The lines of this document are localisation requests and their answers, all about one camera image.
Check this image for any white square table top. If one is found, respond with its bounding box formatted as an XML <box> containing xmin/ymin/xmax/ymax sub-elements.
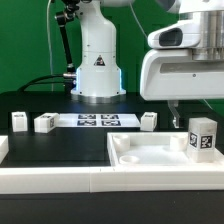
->
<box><xmin>107</xmin><ymin>132</ymin><xmax>224</xmax><ymax>166</ymax></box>

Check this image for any black cable bundle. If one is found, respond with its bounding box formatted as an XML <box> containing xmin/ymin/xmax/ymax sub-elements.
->
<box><xmin>17</xmin><ymin>74</ymin><xmax>73</xmax><ymax>93</ymax></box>

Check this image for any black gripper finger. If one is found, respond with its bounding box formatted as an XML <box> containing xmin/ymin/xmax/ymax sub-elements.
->
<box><xmin>168</xmin><ymin>100</ymin><xmax>180</xmax><ymax>128</ymax></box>

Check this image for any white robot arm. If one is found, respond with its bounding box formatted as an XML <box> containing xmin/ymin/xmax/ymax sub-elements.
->
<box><xmin>72</xmin><ymin>0</ymin><xmax>224</xmax><ymax>127</ymax></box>

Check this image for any thin white cable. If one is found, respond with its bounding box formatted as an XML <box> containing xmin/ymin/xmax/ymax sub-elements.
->
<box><xmin>46</xmin><ymin>0</ymin><xmax>55</xmax><ymax>92</ymax></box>

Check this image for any white fence bar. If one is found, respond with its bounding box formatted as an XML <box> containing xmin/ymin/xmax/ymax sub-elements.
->
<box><xmin>0</xmin><ymin>166</ymin><xmax>224</xmax><ymax>194</ymax></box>
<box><xmin>0</xmin><ymin>136</ymin><xmax>9</xmax><ymax>163</ymax></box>

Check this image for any white sheet with tags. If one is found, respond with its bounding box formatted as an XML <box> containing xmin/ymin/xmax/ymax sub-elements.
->
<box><xmin>57</xmin><ymin>113</ymin><xmax>140</xmax><ymax>127</ymax></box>

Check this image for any white left fence bar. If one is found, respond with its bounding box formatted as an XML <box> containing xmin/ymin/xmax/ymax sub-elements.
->
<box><xmin>0</xmin><ymin>136</ymin><xmax>9</xmax><ymax>163</ymax></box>

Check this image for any white front fence bar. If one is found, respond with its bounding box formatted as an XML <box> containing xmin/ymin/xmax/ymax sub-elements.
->
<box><xmin>0</xmin><ymin>166</ymin><xmax>224</xmax><ymax>194</ymax></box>

